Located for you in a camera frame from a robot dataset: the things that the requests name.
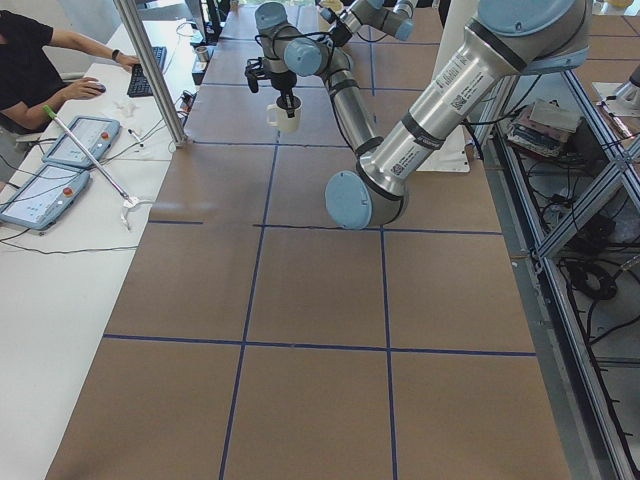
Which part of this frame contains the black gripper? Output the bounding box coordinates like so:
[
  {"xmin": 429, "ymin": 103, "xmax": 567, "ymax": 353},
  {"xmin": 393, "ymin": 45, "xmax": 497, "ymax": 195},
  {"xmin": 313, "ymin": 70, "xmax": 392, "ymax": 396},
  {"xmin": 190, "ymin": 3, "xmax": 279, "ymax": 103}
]
[{"xmin": 267, "ymin": 59, "xmax": 298, "ymax": 116}]

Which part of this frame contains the white ribbed HOME mug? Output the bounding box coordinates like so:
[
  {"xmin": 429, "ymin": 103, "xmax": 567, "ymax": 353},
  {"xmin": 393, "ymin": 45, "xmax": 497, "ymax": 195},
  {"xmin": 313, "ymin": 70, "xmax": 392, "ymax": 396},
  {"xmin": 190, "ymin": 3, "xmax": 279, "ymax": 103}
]
[{"xmin": 266, "ymin": 96, "xmax": 302, "ymax": 133}]

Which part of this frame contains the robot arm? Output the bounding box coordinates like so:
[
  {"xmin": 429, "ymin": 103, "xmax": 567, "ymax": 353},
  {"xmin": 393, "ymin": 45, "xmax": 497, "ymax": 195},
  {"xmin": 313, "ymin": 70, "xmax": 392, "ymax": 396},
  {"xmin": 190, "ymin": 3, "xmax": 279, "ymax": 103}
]
[
  {"xmin": 255, "ymin": 1, "xmax": 592, "ymax": 230},
  {"xmin": 244, "ymin": 1, "xmax": 417, "ymax": 101}
]

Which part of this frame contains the small metal cup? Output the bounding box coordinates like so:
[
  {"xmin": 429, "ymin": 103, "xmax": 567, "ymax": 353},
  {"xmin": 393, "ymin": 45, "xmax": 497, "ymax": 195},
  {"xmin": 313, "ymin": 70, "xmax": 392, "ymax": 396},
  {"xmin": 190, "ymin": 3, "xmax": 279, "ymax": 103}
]
[{"xmin": 194, "ymin": 45, "xmax": 209, "ymax": 63}]

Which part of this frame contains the black keyboard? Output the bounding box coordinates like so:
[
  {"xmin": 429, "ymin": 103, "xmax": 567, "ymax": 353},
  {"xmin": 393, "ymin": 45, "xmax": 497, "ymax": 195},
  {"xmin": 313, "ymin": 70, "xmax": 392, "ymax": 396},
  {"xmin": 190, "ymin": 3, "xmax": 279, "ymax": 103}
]
[{"xmin": 126, "ymin": 45, "xmax": 168, "ymax": 98}]

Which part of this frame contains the metal grabber tool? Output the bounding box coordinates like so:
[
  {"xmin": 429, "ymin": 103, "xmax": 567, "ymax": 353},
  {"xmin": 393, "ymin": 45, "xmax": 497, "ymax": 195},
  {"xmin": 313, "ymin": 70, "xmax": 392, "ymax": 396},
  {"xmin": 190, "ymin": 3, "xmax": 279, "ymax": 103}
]
[{"xmin": 43, "ymin": 105, "xmax": 154, "ymax": 231}]

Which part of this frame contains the teach pendant upper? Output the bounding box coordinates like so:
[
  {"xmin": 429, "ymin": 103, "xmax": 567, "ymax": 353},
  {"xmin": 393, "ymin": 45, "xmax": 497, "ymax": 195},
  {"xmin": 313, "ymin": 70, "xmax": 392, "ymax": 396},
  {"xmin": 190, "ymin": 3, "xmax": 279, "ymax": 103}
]
[{"xmin": 42, "ymin": 116, "xmax": 121, "ymax": 169}]

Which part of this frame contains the teach pendant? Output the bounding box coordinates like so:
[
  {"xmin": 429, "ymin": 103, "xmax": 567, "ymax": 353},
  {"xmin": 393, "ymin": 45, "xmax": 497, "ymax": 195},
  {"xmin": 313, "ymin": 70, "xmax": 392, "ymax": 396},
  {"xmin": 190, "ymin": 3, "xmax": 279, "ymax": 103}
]
[
  {"xmin": 1, "ymin": 163, "xmax": 90, "ymax": 231},
  {"xmin": 42, "ymin": 116, "xmax": 121, "ymax": 169}
]

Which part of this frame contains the brown paper table cover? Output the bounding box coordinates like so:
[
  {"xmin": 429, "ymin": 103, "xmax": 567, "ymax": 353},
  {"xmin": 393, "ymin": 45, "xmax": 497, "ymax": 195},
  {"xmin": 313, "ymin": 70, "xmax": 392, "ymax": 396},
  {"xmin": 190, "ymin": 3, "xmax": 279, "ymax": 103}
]
[{"xmin": 44, "ymin": 0, "xmax": 640, "ymax": 480}]

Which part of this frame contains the teach pendant lower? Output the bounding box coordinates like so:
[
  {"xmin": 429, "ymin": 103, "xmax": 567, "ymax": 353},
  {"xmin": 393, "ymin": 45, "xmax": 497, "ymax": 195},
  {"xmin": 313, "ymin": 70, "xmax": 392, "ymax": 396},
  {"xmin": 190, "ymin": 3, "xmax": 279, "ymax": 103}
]
[{"xmin": 1, "ymin": 163, "xmax": 90, "ymax": 231}]

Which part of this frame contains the seated person black shirt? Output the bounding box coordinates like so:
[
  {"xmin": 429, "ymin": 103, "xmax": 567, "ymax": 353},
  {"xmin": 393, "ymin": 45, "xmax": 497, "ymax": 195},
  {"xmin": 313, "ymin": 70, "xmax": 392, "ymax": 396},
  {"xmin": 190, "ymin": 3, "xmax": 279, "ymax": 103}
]
[{"xmin": 1, "ymin": 10, "xmax": 140, "ymax": 134}]

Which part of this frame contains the stack of books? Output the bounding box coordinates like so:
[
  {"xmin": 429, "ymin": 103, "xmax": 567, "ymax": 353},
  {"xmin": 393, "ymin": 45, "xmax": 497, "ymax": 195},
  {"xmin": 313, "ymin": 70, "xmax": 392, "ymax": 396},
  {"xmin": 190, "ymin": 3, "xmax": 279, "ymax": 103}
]
[{"xmin": 506, "ymin": 99, "xmax": 582, "ymax": 158}]

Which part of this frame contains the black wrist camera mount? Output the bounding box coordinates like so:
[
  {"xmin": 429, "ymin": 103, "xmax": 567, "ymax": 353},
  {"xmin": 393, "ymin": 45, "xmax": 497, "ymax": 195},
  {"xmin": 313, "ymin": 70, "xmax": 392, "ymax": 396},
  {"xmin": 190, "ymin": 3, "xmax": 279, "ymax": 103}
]
[{"xmin": 244, "ymin": 57, "xmax": 270, "ymax": 93}]

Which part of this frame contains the black braided left cable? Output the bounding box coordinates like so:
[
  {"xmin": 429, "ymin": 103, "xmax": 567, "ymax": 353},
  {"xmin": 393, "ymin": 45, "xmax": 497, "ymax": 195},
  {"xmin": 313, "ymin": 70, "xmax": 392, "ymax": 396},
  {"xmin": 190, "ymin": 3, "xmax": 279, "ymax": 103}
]
[{"xmin": 254, "ymin": 29, "xmax": 336, "ymax": 66}]

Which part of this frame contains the grey aluminium post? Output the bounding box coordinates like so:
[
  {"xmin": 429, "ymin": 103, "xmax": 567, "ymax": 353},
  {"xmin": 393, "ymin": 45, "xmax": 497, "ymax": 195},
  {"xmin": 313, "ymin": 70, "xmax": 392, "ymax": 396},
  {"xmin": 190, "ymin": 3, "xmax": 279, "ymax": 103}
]
[{"xmin": 114, "ymin": 0, "xmax": 187, "ymax": 148}]

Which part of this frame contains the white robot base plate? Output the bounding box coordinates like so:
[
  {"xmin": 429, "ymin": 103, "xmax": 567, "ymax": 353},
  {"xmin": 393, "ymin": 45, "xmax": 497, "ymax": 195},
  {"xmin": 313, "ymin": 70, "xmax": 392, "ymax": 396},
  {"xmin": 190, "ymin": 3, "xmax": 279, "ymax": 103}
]
[{"xmin": 418, "ymin": 125, "xmax": 470, "ymax": 174}]

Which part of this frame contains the aluminium frame rack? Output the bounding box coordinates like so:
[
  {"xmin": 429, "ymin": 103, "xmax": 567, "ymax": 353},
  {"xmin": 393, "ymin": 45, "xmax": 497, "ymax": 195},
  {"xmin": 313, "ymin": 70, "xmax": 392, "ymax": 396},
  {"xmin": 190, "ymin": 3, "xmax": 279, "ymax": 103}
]
[{"xmin": 471, "ymin": 59, "xmax": 639, "ymax": 479}]

